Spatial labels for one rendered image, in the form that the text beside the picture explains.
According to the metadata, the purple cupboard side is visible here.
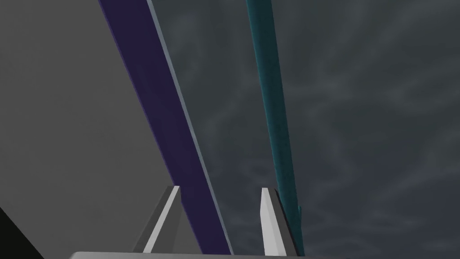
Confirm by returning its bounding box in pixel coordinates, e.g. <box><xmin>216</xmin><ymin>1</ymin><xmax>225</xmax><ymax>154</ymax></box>
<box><xmin>97</xmin><ymin>0</ymin><xmax>234</xmax><ymax>256</ymax></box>

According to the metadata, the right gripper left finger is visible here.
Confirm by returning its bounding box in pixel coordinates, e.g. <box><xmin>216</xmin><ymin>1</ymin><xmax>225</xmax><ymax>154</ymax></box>
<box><xmin>133</xmin><ymin>185</ymin><xmax>185</xmax><ymax>254</ymax></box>

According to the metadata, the teal bar handle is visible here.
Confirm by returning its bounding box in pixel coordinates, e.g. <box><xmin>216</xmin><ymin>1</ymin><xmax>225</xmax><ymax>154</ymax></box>
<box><xmin>246</xmin><ymin>0</ymin><xmax>306</xmax><ymax>257</ymax></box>

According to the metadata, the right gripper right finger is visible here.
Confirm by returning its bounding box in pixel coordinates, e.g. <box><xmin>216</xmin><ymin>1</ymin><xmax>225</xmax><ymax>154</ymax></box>
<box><xmin>260</xmin><ymin>187</ymin><xmax>300</xmax><ymax>257</ymax></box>

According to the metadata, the dark grey marbled door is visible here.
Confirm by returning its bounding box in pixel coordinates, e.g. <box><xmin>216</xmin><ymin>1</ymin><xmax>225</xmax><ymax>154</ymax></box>
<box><xmin>148</xmin><ymin>0</ymin><xmax>460</xmax><ymax>259</ymax></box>

